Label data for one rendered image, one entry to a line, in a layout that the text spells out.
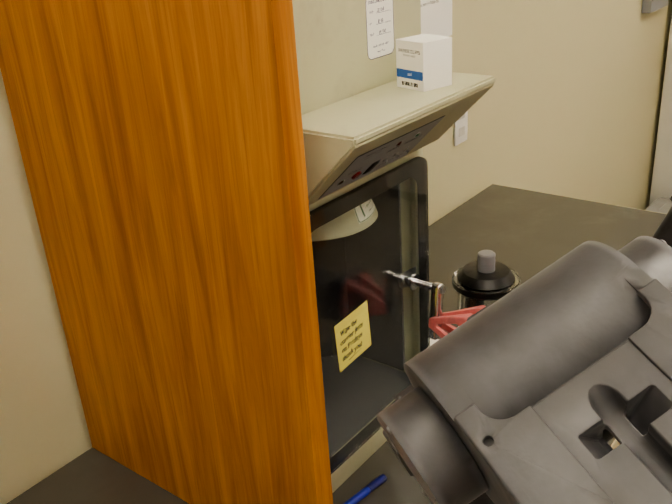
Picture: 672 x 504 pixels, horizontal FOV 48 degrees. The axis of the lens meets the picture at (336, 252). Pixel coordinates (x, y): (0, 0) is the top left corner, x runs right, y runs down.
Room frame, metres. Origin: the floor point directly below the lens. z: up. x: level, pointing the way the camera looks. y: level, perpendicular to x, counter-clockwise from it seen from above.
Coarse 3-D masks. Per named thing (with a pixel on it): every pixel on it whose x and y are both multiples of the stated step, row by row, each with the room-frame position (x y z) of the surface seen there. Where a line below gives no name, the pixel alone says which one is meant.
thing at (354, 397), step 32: (416, 160) 1.04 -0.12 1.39; (352, 192) 0.92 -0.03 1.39; (384, 192) 0.98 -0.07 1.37; (416, 192) 1.04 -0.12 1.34; (320, 224) 0.87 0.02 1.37; (352, 224) 0.92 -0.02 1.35; (384, 224) 0.97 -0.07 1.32; (416, 224) 1.04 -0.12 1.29; (320, 256) 0.86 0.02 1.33; (352, 256) 0.92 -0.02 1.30; (384, 256) 0.97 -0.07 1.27; (416, 256) 1.04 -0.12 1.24; (320, 288) 0.86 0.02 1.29; (352, 288) 0.91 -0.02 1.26; (384, 288) 0.97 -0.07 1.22; (416, 288) 1.04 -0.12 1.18; (320, 320) 0.86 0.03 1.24; (384, 320) 0.97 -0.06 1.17; (416, 320) 1.03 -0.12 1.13; (384, 352) 0.97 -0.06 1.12; (416, 352) 1.03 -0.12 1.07; (352, 384) 0.90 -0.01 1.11; (384, 384) 0.96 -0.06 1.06; (352, 416) 0.90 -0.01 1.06; (352, 448) 0.90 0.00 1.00
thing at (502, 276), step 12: (480, 252) 1.10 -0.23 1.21; (492, 252) 1.09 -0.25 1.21; (468, 264) 1.12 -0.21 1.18; (480, 264) 1.09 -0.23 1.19; (492, 264) 1.08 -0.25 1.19; (504, 264) 1.11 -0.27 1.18; (468, 276) 1.08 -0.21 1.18; (480, 276) 1.07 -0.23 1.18; (492, 276) 1.07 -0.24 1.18; (504, 276) 1.07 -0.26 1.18; (480, 288) 1.05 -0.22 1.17; (492, 288) 1.05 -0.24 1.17
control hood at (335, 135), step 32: (352, 96) 0.94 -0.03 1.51; (384, 96) 0.93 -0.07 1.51; (416, 96) 0.92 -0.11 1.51; (448, 96) 0.91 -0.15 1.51; (480, 96) 1.01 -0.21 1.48; (320, 128) 0.80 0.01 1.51; (352, 128) 0.79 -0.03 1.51; (384, 128) 0.80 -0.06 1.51; (416, 128) 0.89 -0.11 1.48; (448, 128) 1.04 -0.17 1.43; (320, 160) 0.79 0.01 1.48; (352, 160) 0.80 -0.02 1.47; (320, 192) 0.82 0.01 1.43
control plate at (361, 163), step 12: (408, 132) 0.88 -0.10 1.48; (384, 144) 0.84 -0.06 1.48; (396, 144) 0.88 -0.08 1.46; (408, 144) 0.93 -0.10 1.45; (360, 156) 0.80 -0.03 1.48; (372, 156) 0.85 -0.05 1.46; (384, 156) 0.89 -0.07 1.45; (348, 168) 0.81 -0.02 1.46; (360, 168) 0.85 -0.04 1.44; (336, 180) 0.82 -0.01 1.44; (348, 180) 0.86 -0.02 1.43; (324, 192) 0.83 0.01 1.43
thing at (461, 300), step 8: (456, 272) 1.12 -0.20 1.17; (456, 280) 1.09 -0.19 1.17; (464, 288) 1.06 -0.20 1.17; (504, 288) 1.05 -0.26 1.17; (512, 288) 1.05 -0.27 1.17; (464, 296) 1.07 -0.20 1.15; (464, 304) 1.07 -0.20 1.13; (472, 304) 1.06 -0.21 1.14; (480, 304) 1.05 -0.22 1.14; (488, 304) 1.05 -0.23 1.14
